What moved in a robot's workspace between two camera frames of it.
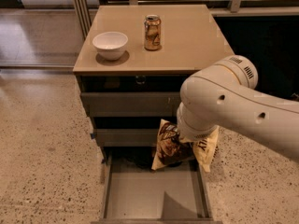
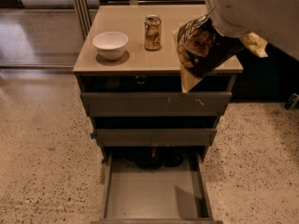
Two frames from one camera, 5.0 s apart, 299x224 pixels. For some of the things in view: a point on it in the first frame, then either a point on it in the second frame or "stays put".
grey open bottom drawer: [134, 193] stays put
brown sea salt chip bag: [171, 150] → [202, 49]
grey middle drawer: [128, 137] stays put
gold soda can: [152, 37] stays put
